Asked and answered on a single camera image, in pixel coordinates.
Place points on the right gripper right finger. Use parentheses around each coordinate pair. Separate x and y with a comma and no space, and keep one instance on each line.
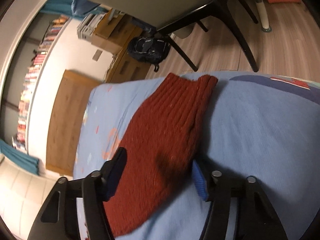
(239,207)

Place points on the teal curtain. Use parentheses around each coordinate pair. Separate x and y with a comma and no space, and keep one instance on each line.
(24,161)
(63,7)

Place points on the row of books on shelf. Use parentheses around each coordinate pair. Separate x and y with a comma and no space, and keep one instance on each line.
(31,78)

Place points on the grey chair with black legs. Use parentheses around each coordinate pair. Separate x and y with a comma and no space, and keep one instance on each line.
(168,16)

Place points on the black backpack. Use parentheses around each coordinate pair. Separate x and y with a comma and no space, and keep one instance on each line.
(148,50)

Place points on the dark red knit sweater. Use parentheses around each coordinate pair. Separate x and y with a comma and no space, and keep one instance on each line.
(160,140)

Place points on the white table leg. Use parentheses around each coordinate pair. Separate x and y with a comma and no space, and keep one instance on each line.
(265,25)

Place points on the blue dinosaur print bedsheet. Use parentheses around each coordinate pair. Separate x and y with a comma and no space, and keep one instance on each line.
(262,126)

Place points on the teal curtain left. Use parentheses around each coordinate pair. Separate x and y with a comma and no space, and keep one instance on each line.
(24,161)

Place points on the teal curtain right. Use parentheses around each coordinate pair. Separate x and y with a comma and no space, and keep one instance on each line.
(63,7)

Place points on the wooden bedside desk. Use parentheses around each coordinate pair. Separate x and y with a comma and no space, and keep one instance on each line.
(113,34)

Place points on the stack of white boxes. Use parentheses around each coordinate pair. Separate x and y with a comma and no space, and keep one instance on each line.
(86,28)

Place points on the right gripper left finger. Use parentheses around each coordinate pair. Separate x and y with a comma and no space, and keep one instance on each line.
(58,217)

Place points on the blue folded duvet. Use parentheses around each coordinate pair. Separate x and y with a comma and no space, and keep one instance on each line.
(82,8)

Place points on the wooden headboard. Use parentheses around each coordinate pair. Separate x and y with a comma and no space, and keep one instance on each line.
(66,120)

